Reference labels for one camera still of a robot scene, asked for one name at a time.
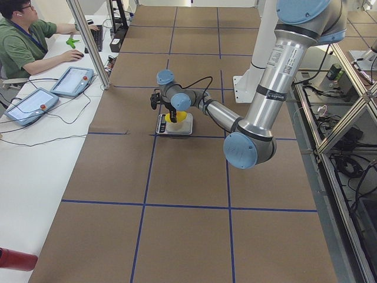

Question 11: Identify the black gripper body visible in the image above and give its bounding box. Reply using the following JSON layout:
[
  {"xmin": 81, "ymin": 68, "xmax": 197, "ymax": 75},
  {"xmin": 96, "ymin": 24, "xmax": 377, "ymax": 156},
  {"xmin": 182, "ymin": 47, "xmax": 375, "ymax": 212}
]
[{"xmin": 164, "ymin": 102, "xmax": 177, "ymax": 113}]

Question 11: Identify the yellow mango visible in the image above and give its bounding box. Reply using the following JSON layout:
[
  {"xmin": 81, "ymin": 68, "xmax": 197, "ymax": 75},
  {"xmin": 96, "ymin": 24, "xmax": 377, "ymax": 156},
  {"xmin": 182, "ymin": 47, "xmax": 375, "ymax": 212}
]
[{"xmin": 165, "ymin": 111, "xmax": 188, "ymax": 123}]

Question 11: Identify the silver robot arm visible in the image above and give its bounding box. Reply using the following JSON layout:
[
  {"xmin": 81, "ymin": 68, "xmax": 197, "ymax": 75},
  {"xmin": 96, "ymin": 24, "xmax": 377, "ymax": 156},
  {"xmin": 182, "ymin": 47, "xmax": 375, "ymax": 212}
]
[{"xmin": 150, "ymin": 1, "xmax": 348, "ymax": 169}]

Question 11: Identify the silver digital kitchen scale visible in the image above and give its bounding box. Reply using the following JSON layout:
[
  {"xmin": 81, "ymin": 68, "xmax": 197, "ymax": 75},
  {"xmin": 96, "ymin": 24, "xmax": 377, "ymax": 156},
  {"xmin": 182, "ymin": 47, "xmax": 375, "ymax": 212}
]
[{"xmin": 156, "ymin": 113, "xmax": 193, "ymax": 136}]

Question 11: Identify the far blue teach pendant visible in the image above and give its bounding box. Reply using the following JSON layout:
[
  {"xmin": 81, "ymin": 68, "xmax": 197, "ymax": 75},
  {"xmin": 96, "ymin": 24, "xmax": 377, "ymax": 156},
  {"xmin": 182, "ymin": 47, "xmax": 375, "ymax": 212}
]
[{"xmin": 51, "ymin": 66, "xmax": 94, "ymax": 97}]

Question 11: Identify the blue teach pendant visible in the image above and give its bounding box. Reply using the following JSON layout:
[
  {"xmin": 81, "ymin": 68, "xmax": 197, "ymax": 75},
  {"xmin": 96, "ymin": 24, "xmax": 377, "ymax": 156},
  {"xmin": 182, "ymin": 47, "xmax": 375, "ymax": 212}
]
[
  {"xmin": 51, "ymin": 66, "xmax": 94, "ymax": 97},
  {"xmin": 5, "ymin": 88, "xmax": 59, "ymax": 126}
]

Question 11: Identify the black keyboard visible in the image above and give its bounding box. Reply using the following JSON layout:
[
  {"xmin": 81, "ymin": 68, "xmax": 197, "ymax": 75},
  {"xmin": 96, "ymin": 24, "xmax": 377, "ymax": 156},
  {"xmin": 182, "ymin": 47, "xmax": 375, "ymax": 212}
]
[{"xmin": 90, "ymin": 25, "xmax": 103, "ymax": 52}]

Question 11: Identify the green plastic tool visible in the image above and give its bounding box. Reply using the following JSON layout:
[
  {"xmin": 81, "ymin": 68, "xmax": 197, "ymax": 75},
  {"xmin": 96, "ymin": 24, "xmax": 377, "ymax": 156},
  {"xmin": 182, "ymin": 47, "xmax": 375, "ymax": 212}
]
[{"xmin": 66, "ymin": 34, "xmax": 80, "ymax": 49}]

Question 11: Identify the near blue teach pendant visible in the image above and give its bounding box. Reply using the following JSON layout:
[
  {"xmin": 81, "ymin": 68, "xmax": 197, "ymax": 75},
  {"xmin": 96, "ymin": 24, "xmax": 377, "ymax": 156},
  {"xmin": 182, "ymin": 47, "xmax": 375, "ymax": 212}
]
[{"xmin": 5, "ymin": 88, "xmax": 59, "ymax": 126}]

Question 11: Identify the person in green shirt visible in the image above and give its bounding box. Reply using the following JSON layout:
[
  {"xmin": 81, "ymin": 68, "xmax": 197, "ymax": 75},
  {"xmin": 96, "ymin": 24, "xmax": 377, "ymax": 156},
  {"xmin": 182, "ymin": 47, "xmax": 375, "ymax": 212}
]
[{"xmin": 1, "ymin": 1, "xmax": 82, "ymax": 79}]

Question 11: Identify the red bottle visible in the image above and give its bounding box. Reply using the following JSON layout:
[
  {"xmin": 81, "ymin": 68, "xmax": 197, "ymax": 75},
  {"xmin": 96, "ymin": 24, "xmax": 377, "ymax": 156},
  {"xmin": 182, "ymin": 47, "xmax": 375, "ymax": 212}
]
[{"xmin": 0, "ymin": 248, "xmax": 38, "ymax": 271}]

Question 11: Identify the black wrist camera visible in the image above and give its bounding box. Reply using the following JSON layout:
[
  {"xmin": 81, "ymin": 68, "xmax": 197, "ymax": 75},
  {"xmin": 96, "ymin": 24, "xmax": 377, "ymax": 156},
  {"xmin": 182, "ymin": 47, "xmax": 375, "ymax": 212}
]
[{"xmin": 150, "ymin": 93, "xmax": 161, "ymax": 110}]

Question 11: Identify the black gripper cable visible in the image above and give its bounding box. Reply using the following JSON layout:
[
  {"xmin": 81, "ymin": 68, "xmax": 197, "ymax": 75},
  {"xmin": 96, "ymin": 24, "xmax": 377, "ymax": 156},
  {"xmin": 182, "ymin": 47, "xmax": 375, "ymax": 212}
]
[{"xmin": 179, "ymin": 75, "xmax": 214, "ymax": 104}]

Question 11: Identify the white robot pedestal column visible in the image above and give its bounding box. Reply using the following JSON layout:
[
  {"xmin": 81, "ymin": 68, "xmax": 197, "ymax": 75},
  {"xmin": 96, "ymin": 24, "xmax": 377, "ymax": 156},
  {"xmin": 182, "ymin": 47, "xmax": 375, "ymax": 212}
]
[{"xmin": 233, "ymin": 0, "xmax": 278, "ymax": 103}]

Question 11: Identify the aluminium frame post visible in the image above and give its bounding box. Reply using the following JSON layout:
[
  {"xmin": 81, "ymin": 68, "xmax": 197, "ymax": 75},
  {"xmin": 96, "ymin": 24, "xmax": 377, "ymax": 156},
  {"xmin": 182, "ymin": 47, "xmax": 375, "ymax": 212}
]
[{"xmin": 66, "ymin": 0, "xmax": 111, "ymax": 90}]

